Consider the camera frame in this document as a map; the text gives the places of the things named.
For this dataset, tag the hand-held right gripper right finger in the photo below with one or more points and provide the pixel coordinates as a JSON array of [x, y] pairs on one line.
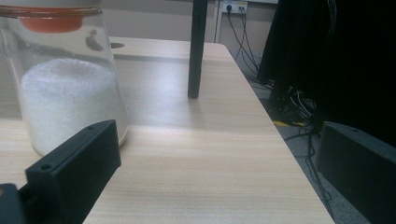
[[361, 168]]

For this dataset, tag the clear glass jar orange lid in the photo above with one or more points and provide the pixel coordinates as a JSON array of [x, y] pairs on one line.
[[113, 81]]

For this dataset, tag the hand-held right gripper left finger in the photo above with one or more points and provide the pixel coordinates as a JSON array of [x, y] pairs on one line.
[[77, 168]]

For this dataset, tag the black metal stand frame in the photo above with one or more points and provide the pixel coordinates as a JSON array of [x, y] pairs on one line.
[[196, 53]]

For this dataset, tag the white wall socket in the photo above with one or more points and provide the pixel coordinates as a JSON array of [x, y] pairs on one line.
[[235, 6]]

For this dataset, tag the black curtain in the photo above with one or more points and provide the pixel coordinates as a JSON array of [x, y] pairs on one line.
[[348, 62]]

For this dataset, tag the white granules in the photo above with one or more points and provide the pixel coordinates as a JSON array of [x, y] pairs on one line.
[[68, 99]]

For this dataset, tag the yellow black hazard tape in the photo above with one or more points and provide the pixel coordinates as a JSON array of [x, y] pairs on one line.
[[285, 123]]

